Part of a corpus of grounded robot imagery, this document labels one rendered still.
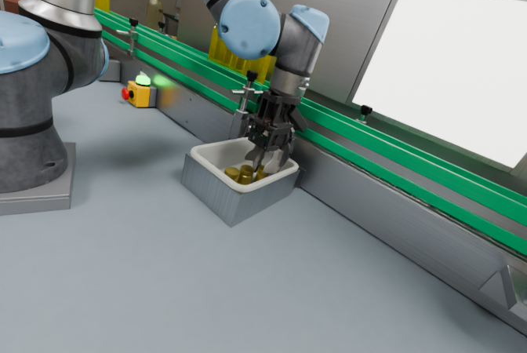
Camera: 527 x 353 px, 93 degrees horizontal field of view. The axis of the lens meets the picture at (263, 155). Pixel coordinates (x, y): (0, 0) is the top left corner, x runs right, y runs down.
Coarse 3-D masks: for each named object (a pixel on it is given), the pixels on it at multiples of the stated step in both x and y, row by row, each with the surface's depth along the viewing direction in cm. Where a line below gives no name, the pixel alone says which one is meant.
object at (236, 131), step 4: (248, 116) 70; (236, 120) 68; (240, 120) 67; (244, 120) 68; (236, 124) 68; (240, 124) 67; (244, 124) 68; (232, 128) 69; (236, 128) 69; (240, 128) 68; (244, 128) 69; (248, 128) 71; (232, 132) 70; (236, 132) 69; (240, 132) 69; (244, 132) 70; (232, 136) 70; (236, 136) 69; (240, 136) 70
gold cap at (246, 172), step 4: (240, 168) 59; (244, 168) 59; (248, 168) 59; (252, 168) 60; (240, 172) 59; (244, 172) 58; (248, 172) 58; (252, 172) 58; (240, 176) 59; (244, 176) 58; (248, 176) 58; (252, 176) 60; (240, 180) 59; (244, 180) 59; (248, 180) 59; (244, 184) 59; (248, 184) 60
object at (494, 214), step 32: (320, 128) 66; (352, 128) 61; (352, 160) 62; (384, 160) 58; (416, 160) 53; (416, 192) 55; (448, 192) 51; (480, 192) 48; (480, 224) 49; (512, 224) 46
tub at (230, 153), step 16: (208, 144) 58; (224, 144) 61; (240, 144) 66; (208, 160) 59; (224, 160) 64; (240, 160) 69; (288, 160) 64; (224, 176) 48; (272, 176) 53; (240, 192) 48
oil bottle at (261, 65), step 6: (246, 60) 79; (252, 60) 77; (258, 60) 76; (264, 60) 77; (270, 60) 79; (246, 66) 79; (252, 66) 78; (258, 66) 77; (264, 66) 78; (246, 72) 79; (258, 72) 78; (264, 72) 80; (258, 78) 79; (264, 78) 81
